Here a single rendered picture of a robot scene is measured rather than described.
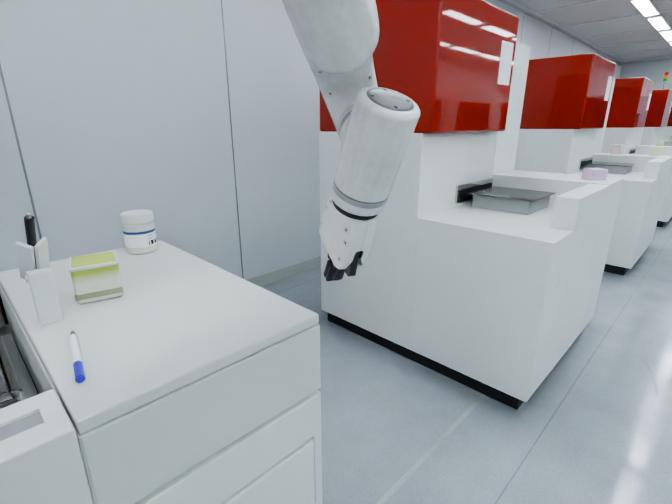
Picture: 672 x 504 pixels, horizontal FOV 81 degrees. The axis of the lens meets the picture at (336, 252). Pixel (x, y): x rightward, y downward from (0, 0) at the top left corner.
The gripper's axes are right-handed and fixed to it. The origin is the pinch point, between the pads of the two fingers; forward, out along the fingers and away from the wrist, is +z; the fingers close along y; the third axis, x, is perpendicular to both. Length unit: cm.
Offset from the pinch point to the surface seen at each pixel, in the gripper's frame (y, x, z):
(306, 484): 25.0, -8.3, 29.0
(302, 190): -211, 84, 146
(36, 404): 14.3, -42.1, -0.8
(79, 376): 12.1, -38.0, -1.3
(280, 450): 21.1, -13.4, 18.5
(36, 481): 22.7, -41.3, -1.0
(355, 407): -18, 47, 124
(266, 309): 3.3, -12.8, 4.0
